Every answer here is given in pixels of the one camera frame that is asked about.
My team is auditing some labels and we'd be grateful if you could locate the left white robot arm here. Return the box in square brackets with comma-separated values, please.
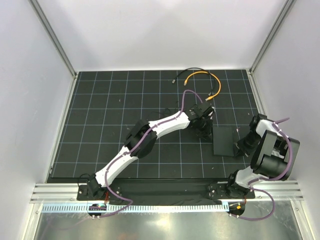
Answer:
[87, 102, 215, 200]

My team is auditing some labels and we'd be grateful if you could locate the black grid cutting mat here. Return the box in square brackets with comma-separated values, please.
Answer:
[47, 69, 259, 183]

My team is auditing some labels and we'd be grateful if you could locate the orange ethernet cable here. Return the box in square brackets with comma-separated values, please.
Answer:
[183, 71, 222, 101]

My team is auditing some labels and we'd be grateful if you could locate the black ethernet cable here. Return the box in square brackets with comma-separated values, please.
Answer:
[171, 67, 218, 97]

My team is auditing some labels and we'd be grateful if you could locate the right aluminium frame post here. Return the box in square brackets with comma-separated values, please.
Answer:
[248, 0, 298, 75]

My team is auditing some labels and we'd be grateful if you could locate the aluminium frame post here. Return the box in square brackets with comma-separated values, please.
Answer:
[248, 0, 298, 75]
[28, 0, 77, 78]

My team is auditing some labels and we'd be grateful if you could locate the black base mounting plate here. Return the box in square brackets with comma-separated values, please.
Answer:
[76, 177, 256, 201]

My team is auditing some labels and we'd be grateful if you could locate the black power adapter with cord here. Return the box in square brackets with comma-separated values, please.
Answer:
[152, 106, 213, 140]

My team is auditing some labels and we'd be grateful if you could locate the aluminium front rail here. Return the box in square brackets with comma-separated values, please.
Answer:
[29, 180, 304, 204]

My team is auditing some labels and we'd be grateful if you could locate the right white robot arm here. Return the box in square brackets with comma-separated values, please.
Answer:
[225, 113, 301, 199]

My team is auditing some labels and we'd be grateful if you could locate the white slotted cable duct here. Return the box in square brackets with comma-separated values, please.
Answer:
[41, 202, 229, 214]

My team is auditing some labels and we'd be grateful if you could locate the left aluminium frame post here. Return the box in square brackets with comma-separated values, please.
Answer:
[28, 0, 77, 78]

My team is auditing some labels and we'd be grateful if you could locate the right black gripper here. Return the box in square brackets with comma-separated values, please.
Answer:
[233, 130, 262, 158]

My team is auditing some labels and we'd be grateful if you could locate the black network switch box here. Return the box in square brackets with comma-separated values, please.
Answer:
[212, 126, 235, 157]

